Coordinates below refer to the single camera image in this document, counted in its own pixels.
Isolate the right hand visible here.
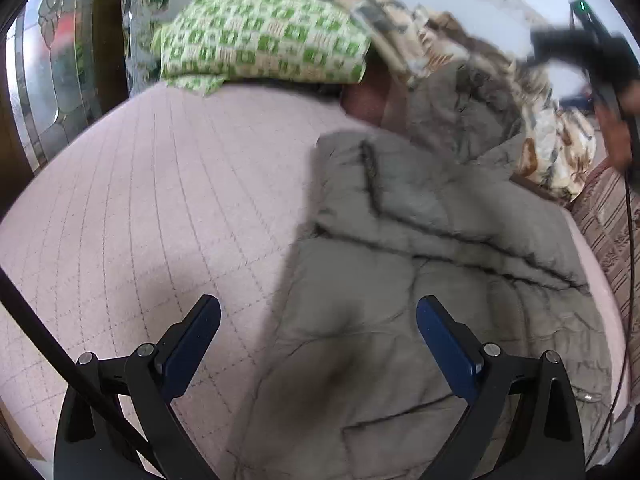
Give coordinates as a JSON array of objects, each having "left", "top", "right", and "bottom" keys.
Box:
[{"left": 594, "top": 103, "right": 632, "bottom": 174}]

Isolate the striped brown bed sheet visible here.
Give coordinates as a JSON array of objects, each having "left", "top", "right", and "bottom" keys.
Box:
[{"left": 569, "top": 159, "right": 640, "bottom": 340}]

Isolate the grey quilted jacket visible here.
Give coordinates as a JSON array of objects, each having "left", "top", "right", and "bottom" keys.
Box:
[{"left": 231, "top": 61, "right": 613, "bottom": 479}]

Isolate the green patterned pillow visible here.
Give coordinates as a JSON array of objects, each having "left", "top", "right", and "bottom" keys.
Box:
[{"left": 152, "top": 0, "right": 371, "bottom": 96}]

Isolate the pink quilted bed cover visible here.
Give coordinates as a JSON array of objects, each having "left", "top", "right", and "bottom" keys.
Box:
[{"left": 1, "top": 86, "right": 616, "bottom": 479}]

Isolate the stained glass wooden door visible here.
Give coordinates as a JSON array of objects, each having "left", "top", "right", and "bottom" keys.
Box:
[{"left": 1, "top": 0, "right": 128, "bottom": 207}]

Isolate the floral beige blanket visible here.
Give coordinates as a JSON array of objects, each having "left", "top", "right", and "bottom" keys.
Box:
[{"left": 330, "top": 0, "right": 597, "bottom": 203}]

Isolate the black cable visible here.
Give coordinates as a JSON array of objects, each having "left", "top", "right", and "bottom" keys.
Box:
[{"left": 0, "top": 266, "right": 166, "bottom": 478}]

